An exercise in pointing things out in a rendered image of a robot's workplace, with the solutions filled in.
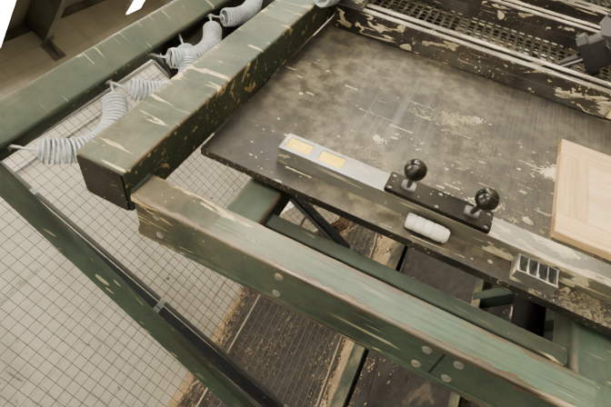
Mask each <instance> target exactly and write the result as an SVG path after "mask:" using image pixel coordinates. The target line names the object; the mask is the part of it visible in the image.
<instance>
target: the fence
mask: <svg viewBox="0 0 611 407"><path fill-rule="evenodd" d="M291 138H294V139H296V140H298V141H301V142H303V143H305V144H309V145H312V146H314V148H313V150H312V151H311V152H310V154H309V155H306V154H302V153H300V152H298V151H296V150H294V149H291V148H289V147H287V146H286V145H287V143H288V142H289V141H290V140H291ZM323 151H325V152H328V153H330V154H333V155H335V156H338V157H340V158H342V159H345V160H346V162H345V163H344V165H343V166H342V168H341V169H339V168H336V167H334V166H333V165H330V164H327V163H324V162H322V161H319V160H317V159H318V157H319V156H320V154H321V153H322V152H323ZM277 161H278V162H280V163H282V164H286V165H288V166H291V167H293V168H295V169H297V170H299V171H301V172H304V173H306V174H310V175H312V176H314V177H316V178H318V179H320V180H323V181H325V182H327V183H330V184H332V185H334V186H337V187H339V188H341V189H344V190H346V191H348V192H350V193H352V194H356V195H358V196H360V197H363V198H365V199H366V200H369V201H371V202H373V203H376V204H379V205H382V206H384V207H385V208H388V209H390V210H392V211H395V212H397V213H400V214H402V215H404V216H408V214H409V213H413V214H416V215H417V216H420V217H423V218H425V219H426V220H429V221H431V222H434V223H437V224H440V225H442V226H444V227H445V228H446V229H449V232H450V234H449V235H451V236H454V237H455V238H457V239H460V240H462V241H464V242H467V243H470V244H472V245H474V246H476V247H479V248H481V249H483V250H486V251H488V252H490V253H493V254H495V255H498V256H500V257H502V258H504V259H507V260H508V261H510V262H513V260H514V259H515V258H516V257H517V256H518V254H519V253H521V254H523V255H525V256H527V257H529V258H532V259H534V260H536V261H539V262H540V263H544V264H546V265H549V266H551V267H553V268H556V269H557V270H559V272H558V281H559V282H560V283H563V284H565V285H567V286H570V287H572V288H574V289H577V290H578V291H580V292H583V293H586V294H588V295H591V296H593V297H595V298H597V299H599V300H601V301H604V302H606V303H610V304H611V265H610V264H607V263H603V262H601V261H598V260H597V259H595V258H592V257H590V256H587V255H585V254H583V253H580V252H577V251H575V250H572V249H570V248H568V247H565V246H564V245H561V244H559V243H555V242H553V241H550V240H548V239H546V238H544V237H541V236H539V235H537V234H534V233H530V232H529V231H526V230H524V229H522V228H519V227H517V226H514V225H512V224H510V223H507V222H504V221H502V220H499V219H497V218H495V217H493V222H492V225H491V230H490V232H489V233H488V234H486V233H482V232H480V231H478V230H476V229H474V228H471V227H469V226H467V225H464V224H462V223H459V222H457V221H454V220H452V219H450V218H447V217H445V216H443V215H441V214H439V213H435V212H433V211H430V210H428V209H426V208H424V207H422V206H419V205H417V204H415V203H411V202H409V201H407V200H405V199H402V198H400V197H398V196H395V195H393V194H390V193H388V192H385V191H384V187H385V185H386V182H387V180H388V178H389V176H390V174H388V173H385V172H383V171H380V170H378V169H375V168H374V167H372V166H369V165H367V164H363V163H360V162H358V161H357V160H354V159H352V158H349V157H347V156H345V155H342V154H339V153H337V152H334V151H332V150H330V149H327V148H325V147H323V146H321V145H318V144H315V143H312V142H310V141H307V140H306V139H303V138H301V137H299V136H296V135H294V134H289V135H288V136H287V137H286V139H285V140H284V141H283V142H282V143H281V144H280V145H279V147H278V156H277Z"/></svg>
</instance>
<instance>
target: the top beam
mask: <svg viewBox="0 0 611 407"><path fill-rule="evenodd" d="M335 11H336V4H335V5H332V6H328V7H319V6H317V5H316V3H315V2H314V0H275V1H274V2H273V3H272V4H270V5H269V6H267V7H266V8H265V9H263V10H262V11H261V12H259V13H258V14H257V15H255V16H254V17H252V18H251V19H250V20H248V21H247V22H246V23H244V24H243V25H242V26H240V27H239V28H238V29H236V30H235V31H234V32H233V33H232V34H230V35H229V36H228V37H226V38H225V39H224V40H222V41H221V42H220V43H218V44H217V45H215V46H214V47H213V48H211V49H210V50H209V51H207V52H206V53H205V54H203V55H202V56H201V57H199V58H198V59H197V60H195V61H194V62H193V63H192V64H190V65H189V66H188V67H187V68H185V69H184V70H183V71H181V72H180V73H179V74H177V75H176V76H174V77H173V78H172V79H170V80H169V81H168V82H166V83H165V84H164V85H162V86H161V87H160V88H158V89H157V90H156V91H154V92H153V93H152V94H150V95H149V96H148V97H147V98H146V99H144V100H143V101H142V102H140V103H139V104H137V105H136V106H135V107H133V108H132V109H131V110H129V111H128V112H127V113H125V114H124V115H123V116H121V117H120V118H119V119H117V120H116V121H115V122H113V123H112V124H110V125H109V126H108V127H106V129H105V130H103V131H102V132H101V133H99V134H98V135H96V136H95V137H94V138H92V139H91V140H90V141H88V142H87V143H86V144H84V145H83V146H82V147H80V148H79V149H78V150H77V151H76V154H77V156H76V159H77V162H78V164H79V167H80V170H81V173H82V175H83V177H84V180H85V185H86V188H87V190H88V191H89V192H90V193H92V194H95V195H97V196H99V197H101V198H103V199H105V200H107V201H108V202H110V203H112V204H115V205H117V206H119V207H121V208H123V209H125V210H127V211H129V210H130V211H134V210H135V203H134V202H132V201H131V197H130V195H131V193H130V191H131V190H132V189H133V188H134V187H135V186H136V185H137V184H138V183H139V182H141V181H142V180H143V179H144V178H145V177H146V176H147V175H148V174H149V173H150V174H155V175H156V176H158V177H160V178H162V179H164V180H165V179H166V178H167V177H168V176H169V175H170V174H171V173H172V172H173V171H174V170H176V169H177V168H178V167H179V166H180V165H181V164H182V163H183V162H184V161H185V160H186V159H187V158H188V157H189V156H190V155H191V154H192V153H193V152H194V151H195V150H196V149H197V148H198V147H199V146H200V145H201V144H202V143H203V142H204V141H205V140H206V139H207V138H208V137H209V136H210V135H211V134H212V133H213V132H214V131H215V130H216V129H217V128H218V127H219V126H220V125H221V124H222V123H223V122H224V121H225V120H227V119H228V118H229V117H230V116H231V115H232V114H233V113H234V112H235V111H236V110H237V109H238V108H239V107H240V106H241V105H242V104H243V103H244V102H245V101H246V100H247V99H248V98H249V97H250V96H251V95H252V94H253V93H254V92H255V91H256V90H257V89H258V88H259V87H260V86H261V85H262V84H263V83H264V82H265V81H266V80H267V79H268V78H269V77H270V76H271V75H272V74H273V73H274V72H275V71H276V70H277V69H279V68H280V67H281V66H282V65H283V64H284V63H285V62H286V61H287V60H288V59H289V58H290V57H291V56H292V55H293V54H294V53H295V52H296V51H297V50H298V49H299V48H300V47H301V46H302V45H303V44H304V43H305V42H306V41H307V40H308V39H309V38H310V37H311V36H312V35H313V34H314V33H315V32H316V31H317V30H318V29H319V28H320V27H321V26H322V25H323V24H324V23H325V22H326V21H327V20H328V19H330V18H331V17H332V16H333V15H334V14H335Z"/></svg>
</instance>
